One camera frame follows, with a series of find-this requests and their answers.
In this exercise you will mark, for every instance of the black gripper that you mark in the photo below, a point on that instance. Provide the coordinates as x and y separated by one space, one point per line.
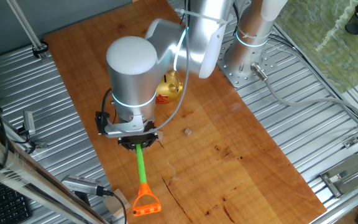
138 139

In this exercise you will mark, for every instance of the orange green toy shovel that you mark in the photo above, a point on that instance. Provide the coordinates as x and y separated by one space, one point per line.
141 168

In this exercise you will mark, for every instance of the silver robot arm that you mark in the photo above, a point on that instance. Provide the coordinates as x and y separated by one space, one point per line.
132 77

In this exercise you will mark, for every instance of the tiny wooden cube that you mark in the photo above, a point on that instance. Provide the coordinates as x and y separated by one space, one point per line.
188 132

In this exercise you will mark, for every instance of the golden piggy bank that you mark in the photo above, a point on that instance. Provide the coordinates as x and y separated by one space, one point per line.
169 90

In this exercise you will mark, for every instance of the large wooden block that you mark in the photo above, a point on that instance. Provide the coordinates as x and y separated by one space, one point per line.
113 203

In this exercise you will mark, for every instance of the brown wooden board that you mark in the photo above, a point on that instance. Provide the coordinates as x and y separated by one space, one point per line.
89 37

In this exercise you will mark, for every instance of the black keyboard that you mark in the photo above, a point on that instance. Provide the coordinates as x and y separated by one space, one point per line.
5 205

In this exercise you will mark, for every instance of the silver metal pole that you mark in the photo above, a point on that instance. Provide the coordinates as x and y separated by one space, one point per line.
23 25

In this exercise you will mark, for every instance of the silver ribbed camera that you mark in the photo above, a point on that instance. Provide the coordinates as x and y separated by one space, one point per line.
79 184

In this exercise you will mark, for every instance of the small silver camera with clamp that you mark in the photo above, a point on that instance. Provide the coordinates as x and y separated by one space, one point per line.
29 123

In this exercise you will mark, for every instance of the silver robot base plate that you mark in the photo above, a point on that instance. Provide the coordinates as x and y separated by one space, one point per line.
232 76

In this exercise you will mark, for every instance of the shiny silver frame bar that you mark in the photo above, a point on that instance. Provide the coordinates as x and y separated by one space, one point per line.
17 174

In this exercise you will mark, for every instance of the small silver corner bracket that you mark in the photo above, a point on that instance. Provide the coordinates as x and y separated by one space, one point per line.
350 142

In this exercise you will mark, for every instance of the silver metal bracket plate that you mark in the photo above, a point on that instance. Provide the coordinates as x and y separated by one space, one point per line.
348 177

